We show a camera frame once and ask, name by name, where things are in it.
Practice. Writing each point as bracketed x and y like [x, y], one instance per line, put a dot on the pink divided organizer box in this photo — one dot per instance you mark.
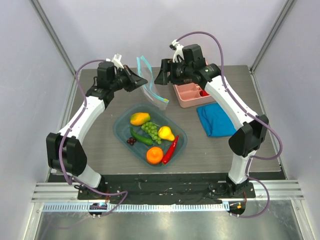
[188, 95]

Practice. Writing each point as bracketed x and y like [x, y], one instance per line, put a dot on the dark red cherry cluster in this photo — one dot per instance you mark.
[131, 141]

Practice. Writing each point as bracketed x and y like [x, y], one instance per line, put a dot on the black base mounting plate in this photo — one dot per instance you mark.
[175, 189]

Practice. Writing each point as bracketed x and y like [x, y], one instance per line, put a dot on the blue folded cloth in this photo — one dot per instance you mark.
[215, 121]

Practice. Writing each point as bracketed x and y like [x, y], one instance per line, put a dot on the red chili pepper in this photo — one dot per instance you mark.
[168, 155]

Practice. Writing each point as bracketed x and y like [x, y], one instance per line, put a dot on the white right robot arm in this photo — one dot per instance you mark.
[250, 127]

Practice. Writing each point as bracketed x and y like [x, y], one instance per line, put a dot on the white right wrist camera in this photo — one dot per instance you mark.
[178, 56]

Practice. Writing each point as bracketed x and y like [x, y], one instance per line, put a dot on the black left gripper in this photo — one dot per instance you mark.
[136, 80]

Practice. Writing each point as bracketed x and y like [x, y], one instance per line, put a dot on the aluminium front rail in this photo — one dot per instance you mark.
[60, 197]

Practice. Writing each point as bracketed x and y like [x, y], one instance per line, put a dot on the red item in organizer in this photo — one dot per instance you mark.
[202, 92]

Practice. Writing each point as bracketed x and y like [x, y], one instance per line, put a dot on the clear blue plastic tray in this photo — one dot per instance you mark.
[122, 133]

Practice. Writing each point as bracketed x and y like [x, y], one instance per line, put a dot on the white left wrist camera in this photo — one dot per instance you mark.
[116, 60]

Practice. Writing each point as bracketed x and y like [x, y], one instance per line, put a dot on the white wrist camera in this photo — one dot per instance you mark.
[116, 60]
[178, 56]

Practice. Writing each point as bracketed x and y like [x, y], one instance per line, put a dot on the yellow pear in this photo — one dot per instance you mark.
[165, 133]

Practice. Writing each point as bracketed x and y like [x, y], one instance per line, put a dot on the yellow green mango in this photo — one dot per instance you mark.
[140, 118]

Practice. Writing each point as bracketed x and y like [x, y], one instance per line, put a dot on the green grape bunch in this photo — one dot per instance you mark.
[152, 130]

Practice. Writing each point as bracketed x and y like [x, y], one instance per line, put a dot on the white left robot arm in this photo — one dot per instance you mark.
[65, 152]

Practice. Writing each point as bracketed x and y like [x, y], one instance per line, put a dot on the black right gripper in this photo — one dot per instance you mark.
[166, 71]

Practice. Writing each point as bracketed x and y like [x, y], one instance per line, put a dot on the clear zip top bag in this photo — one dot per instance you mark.
[145, 71]

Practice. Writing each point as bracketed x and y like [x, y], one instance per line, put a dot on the green chili pepper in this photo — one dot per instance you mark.
[145, 140]

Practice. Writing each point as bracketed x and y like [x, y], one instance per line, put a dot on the orange tangerine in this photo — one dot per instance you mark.
[154, 155]

